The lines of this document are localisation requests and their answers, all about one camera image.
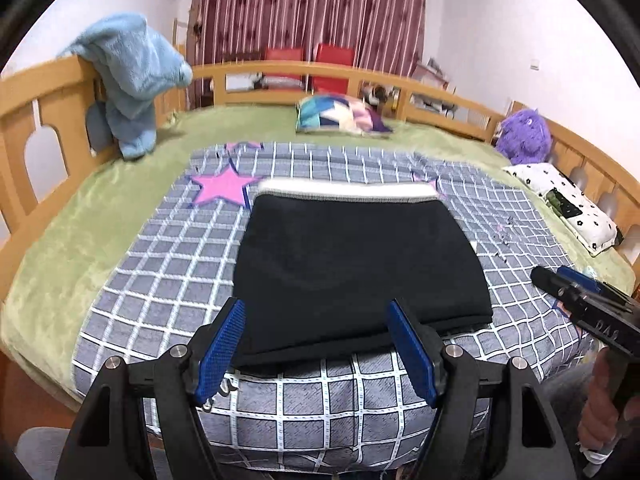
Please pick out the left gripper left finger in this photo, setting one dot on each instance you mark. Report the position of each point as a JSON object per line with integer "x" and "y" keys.
{"x": 108, "y": 439}

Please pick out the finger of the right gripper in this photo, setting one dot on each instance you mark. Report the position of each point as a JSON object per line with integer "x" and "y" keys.
{"x": 583, "y": 280}
{"x": 555, "y": 285}

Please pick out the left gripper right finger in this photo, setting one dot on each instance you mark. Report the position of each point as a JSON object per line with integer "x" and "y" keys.
{"x": 491, "y": 420}

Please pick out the black pants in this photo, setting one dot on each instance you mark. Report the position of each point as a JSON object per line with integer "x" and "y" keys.
{"x": 316, "y": 277}

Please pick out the person's right hand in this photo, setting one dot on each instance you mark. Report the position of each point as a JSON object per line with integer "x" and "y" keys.
{"x": 597, "y": 426}

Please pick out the small light blue toy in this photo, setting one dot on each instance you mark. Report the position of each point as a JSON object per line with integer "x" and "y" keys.
{"x": 589, "y": 271}

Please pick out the white black dotted pillow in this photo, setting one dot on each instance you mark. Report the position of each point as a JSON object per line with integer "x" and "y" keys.
{"x": 595, "y": 230}

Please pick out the grey checked quilt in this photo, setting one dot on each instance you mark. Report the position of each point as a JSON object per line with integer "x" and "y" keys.
{"x": 356, "y": 412}

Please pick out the green bed sheet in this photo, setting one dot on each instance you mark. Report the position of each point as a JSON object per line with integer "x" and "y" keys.
{"x": 63, "y": 271}

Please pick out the purple plush toy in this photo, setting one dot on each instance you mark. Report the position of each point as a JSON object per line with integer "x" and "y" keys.
{"x": 524, "y": 137}

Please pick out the white folded garment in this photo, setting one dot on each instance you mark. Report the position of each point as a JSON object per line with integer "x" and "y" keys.
{"x": 336, "y": 191}

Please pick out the colourful geometric pillow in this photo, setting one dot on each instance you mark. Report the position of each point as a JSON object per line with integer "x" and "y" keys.
{"x": 323, "y": 112}

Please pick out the light blue plush elephant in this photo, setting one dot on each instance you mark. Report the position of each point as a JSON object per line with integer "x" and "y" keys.
{"x": 136, "y": 64}

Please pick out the maroon striped curtain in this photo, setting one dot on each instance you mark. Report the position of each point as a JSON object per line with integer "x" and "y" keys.
{"x": 384, "y": 35}

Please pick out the wooden bed frame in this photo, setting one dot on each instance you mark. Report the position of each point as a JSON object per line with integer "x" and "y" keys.
{"x": 61, "y": 91}

